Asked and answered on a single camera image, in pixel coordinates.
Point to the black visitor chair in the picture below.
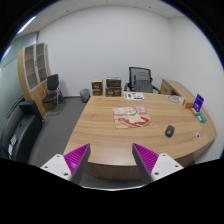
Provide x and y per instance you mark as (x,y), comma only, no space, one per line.
(52,91)

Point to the black mesh waste bin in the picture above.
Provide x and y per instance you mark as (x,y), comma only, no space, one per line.
(85,95)

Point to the small orange box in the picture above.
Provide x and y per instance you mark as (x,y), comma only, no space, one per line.
(187,104)

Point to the black leather sofa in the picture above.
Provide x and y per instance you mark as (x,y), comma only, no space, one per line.
(20,132)

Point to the small brown cardboard box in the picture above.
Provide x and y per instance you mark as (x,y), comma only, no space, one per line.
(97,87)

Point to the upper dark cardboard box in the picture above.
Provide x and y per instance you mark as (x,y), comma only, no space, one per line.
(113,81)

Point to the lower brown cardboard box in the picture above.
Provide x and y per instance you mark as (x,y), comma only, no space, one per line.
(113,91)

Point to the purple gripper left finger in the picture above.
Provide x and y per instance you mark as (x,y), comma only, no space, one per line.
(77,161)

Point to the black computer mouse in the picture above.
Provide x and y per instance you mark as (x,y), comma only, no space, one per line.
(169,131)

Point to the wooden bookshelf cabinet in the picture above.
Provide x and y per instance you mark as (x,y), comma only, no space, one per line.
(33,70)

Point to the white green printed sheet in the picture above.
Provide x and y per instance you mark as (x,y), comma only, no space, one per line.
(133,96)

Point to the pink patterned mouse pad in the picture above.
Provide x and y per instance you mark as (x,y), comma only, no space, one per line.
(131,117)

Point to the small white round object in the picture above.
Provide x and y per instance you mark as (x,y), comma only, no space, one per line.
(197,134)

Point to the round grey coaster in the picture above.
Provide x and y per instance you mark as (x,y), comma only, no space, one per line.
(176,99)

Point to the purple standing sign card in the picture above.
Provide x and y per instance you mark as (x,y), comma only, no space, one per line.
(198,103)

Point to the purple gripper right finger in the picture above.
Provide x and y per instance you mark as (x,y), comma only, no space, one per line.
(145,160)

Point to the wooden side cabinet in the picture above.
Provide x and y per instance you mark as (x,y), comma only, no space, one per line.
(170,87)

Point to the black mesh office chair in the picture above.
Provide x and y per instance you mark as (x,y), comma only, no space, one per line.
(140,80)

